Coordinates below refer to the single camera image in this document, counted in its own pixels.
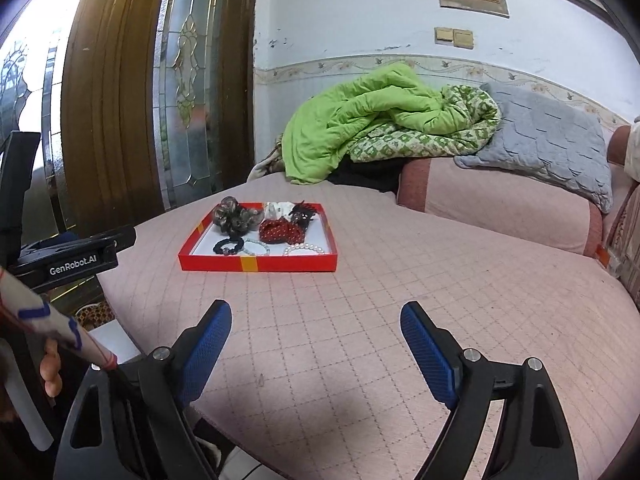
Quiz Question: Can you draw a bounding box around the red polka dot scrunchie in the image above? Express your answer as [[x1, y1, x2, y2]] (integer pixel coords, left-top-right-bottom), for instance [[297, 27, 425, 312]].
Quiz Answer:
[[258, 218, 306, 245]]

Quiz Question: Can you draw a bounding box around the white cherry print scrunchie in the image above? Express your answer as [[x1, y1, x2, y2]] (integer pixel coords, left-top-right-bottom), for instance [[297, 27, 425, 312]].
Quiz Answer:
[[264, 202, 295, 220]]

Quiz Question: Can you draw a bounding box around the white sleeved left forearm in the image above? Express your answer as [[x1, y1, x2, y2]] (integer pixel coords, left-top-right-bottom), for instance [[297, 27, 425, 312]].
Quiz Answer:
[[1, 268, 117, 370]]

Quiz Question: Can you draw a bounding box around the person's left hand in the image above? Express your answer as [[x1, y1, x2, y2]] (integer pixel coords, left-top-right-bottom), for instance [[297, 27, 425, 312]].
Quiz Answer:
[[39, 338, 62, 399]]

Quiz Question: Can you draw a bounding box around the red tray with white base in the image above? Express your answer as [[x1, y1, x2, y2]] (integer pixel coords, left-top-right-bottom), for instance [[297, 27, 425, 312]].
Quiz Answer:
[[178, 203, 338, 273]]

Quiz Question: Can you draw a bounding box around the pink bolster with maroon ends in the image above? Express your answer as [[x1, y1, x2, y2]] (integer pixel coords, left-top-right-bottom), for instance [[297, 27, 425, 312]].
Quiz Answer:
[[397, 158, 603, 257]]

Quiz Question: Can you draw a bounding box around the wooden glass panel door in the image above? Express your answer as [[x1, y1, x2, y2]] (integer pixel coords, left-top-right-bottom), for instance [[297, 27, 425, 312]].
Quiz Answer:
[[1, 0, 255, 243]]

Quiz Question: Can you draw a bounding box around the black beaded hair accessory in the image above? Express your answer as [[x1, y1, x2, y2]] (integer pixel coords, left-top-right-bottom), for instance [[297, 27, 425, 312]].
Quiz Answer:
[[288, 202, 317, 232]]

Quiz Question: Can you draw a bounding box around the green white patterned blanket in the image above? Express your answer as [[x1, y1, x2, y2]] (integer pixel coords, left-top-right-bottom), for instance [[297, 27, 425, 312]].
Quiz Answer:
[[348, 84, 502, 162]]

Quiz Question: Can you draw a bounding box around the grey quilted pillow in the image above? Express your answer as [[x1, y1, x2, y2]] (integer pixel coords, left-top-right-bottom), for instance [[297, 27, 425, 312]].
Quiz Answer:
[[454, 82, 613, 214]]

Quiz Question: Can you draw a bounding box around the bright green quilt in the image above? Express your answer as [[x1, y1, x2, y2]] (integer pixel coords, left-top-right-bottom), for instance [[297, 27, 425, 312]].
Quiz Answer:
[[281, 62, 441, 184]]

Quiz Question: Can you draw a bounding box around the black hair tie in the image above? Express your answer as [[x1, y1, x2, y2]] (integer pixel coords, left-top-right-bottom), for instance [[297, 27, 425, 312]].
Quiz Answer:
[[212, 236, 246, 257]]

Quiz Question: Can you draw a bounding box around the white pearl bracelet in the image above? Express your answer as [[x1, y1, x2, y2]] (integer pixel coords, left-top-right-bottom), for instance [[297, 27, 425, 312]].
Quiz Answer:
[[282, 242, 328, 257]]

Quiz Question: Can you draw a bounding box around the gold wall switch plate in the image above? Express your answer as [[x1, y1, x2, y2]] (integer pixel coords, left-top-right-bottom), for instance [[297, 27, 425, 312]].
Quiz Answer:
[[452, 29, 474, 50]]

